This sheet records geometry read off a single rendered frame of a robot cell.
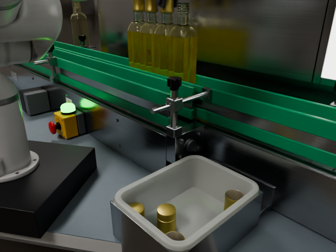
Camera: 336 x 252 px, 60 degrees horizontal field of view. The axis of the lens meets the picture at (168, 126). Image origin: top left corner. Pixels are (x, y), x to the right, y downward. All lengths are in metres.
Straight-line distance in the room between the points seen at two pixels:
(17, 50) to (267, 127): 0.50
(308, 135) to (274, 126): 0.07
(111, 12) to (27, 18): 0.78
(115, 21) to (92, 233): 0.88
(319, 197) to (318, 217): 0.04
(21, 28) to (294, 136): 0.50
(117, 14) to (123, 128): 0.60
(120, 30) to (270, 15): 0.66
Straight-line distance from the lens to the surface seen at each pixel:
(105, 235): 0.59
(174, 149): 0.63
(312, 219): 0.62
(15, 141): 0.67
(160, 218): 0.53
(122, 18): 1.22
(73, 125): 0.94
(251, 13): 0.78
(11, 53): 0.62
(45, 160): 0.73
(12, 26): 0.52
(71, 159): 0.71
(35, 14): 0.53
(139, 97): 0.71
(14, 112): 0.65
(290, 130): 0.59
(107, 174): 0.75
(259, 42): 0.77
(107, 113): 0.82
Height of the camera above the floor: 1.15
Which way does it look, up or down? 24 degrees down
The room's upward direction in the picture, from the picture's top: straight up
